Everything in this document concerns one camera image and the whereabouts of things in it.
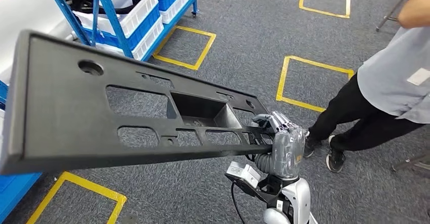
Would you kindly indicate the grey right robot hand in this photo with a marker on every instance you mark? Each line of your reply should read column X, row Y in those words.
column 289, row 152

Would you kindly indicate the long black plastic panel part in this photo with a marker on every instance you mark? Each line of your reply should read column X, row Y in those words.
column 67, row 115

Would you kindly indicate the person's forearm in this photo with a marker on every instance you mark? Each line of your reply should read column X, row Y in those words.
column 416, row 12

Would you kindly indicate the black part in bin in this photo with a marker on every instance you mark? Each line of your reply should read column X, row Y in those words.
column 84, row 2

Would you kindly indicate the blue metal shelf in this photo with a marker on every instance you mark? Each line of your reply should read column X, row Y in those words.
column 13, row 192

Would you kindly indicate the yellow floor tape square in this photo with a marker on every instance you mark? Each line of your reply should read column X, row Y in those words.
column 324, row 13
column 205, row 53
column 281, row 81
column 94, row 188

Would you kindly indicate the person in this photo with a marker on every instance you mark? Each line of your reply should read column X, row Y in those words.
column 386, row 81

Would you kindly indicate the metal chair leg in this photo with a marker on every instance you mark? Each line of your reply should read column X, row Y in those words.
column 389, row 14

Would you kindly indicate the dark robot body piece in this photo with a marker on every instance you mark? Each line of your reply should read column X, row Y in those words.
column 129, row 219

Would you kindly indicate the white plastic bin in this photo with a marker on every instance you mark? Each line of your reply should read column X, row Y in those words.
column 147, row 44
column 134, row 21
column 174, row 12

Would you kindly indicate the blue wheeled metal rack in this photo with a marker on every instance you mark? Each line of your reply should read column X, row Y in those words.
column 107, row 14

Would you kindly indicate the black right camera bracket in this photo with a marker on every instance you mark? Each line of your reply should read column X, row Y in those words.
column 262, row 190

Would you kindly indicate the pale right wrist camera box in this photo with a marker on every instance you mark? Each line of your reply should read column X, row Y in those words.
column 242, row 173

